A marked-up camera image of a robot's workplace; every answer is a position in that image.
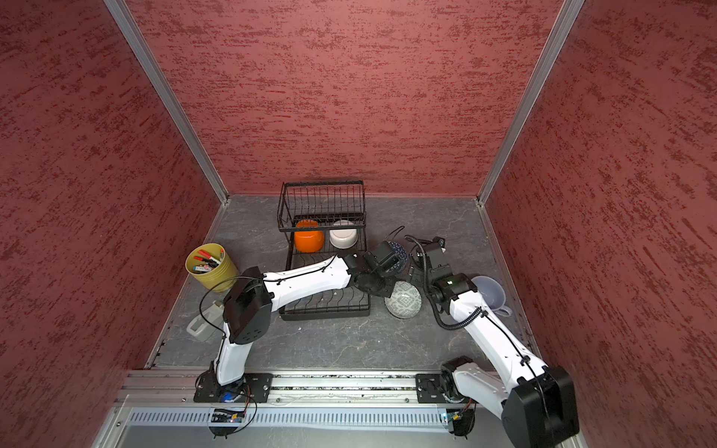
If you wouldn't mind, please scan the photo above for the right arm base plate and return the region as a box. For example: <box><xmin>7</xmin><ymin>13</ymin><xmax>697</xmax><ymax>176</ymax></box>
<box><xmin>415</xmin><ymin>373</ymin><xmax>471</xmax><ymax>405</ymax></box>

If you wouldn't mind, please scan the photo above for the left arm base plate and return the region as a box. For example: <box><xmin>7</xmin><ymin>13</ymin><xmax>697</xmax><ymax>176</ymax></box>
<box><xmin>193</xmin><ymin>371</ymin><xmax>274</xmax><ymax>404</ymax></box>

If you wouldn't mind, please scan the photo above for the yellow utensil cup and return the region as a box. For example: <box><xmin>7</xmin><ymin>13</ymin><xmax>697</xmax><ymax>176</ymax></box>
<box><xmin>185</xmin><ymin>243</ymin><xmax>239</xmax><ymax>293</ymax></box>

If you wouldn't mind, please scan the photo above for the orange plastic bowl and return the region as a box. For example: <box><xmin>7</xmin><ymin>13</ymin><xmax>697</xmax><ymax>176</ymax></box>
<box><xmin>293</xmin><ymin>220</ymin><xmax>325</xmax><ymax>253</ymax></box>

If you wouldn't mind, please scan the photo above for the grey green patterned bowl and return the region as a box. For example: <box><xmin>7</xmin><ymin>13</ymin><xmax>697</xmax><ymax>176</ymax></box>
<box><xmin>385</xmin><ymin>281</ymin><xmax>422</xmax><ymax>319</ymax></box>

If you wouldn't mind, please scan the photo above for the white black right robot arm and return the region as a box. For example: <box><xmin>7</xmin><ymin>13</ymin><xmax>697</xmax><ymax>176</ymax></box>
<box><xmin>406</xmin><ymin>235</ymin><xmax>580</xmax><ymax>447</ymax></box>

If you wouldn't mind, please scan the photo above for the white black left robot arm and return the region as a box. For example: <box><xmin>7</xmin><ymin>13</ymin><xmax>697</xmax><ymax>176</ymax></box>
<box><xmin>212</xmin><ymin>241</ymin><xmax>409</xmax><ymax>386</ymax></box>

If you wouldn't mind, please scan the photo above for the blue patterned bowl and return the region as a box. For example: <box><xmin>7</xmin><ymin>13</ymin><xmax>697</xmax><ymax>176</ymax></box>
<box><xmin>388</xmin><ymin>241</ymin><xmax>409</xmax><ymax>276</ymax></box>

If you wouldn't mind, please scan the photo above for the light blue mug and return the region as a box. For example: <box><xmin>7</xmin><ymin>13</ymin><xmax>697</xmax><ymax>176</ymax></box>
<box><xmin>472</xmin><ymin>276</ymin><xmax>513</xmax><ymax>318</ymax></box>

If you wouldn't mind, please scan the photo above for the white ceramic bowl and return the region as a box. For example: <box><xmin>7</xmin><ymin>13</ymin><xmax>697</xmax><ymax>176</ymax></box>
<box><xmin>329</xmin><ymin>220</ymin><xmax>359</xmax><ymax>249</ymax></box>

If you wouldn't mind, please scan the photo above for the red handled tool in cup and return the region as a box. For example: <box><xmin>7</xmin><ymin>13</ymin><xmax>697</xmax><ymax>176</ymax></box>
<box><xmin>192</xmin><ymin>250</ymin><xmax>220</xmax><ymax>268</ymax></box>

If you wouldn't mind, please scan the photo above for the black wire dish rack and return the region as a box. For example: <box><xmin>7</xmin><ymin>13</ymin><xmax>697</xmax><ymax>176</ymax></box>
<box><xmin>276</xmin><ymin>180</ymin><xmax>371</xmax><ymax>321</ymax></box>

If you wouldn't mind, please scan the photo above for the aluminium front rail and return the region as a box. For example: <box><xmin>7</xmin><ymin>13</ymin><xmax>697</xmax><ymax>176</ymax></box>
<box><xmin>115</xmin><ymin>369</ymin><xmax>439</xmax><ymax>407</ymax></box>

